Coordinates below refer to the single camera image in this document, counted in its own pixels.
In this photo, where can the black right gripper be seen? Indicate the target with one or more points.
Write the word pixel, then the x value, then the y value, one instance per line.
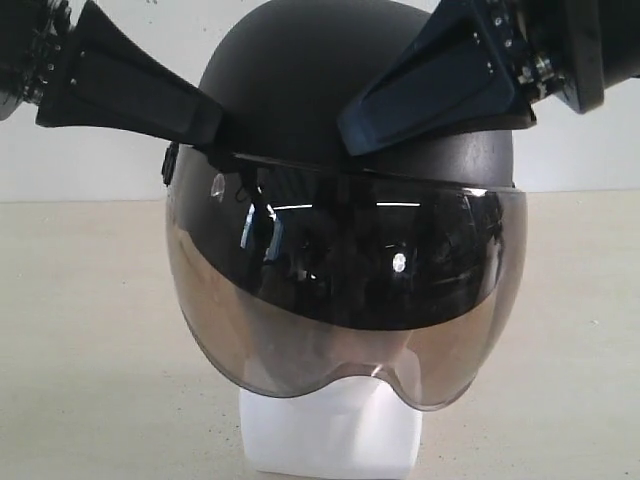
pixel 479 65

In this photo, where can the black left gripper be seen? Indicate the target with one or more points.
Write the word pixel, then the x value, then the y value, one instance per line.
pixel 81 70

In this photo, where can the black helmet with tinted visor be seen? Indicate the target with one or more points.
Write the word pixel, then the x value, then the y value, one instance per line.
pixel 296 265

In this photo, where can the white mannequin head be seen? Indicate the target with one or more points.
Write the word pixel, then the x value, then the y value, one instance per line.
pixel 355 428

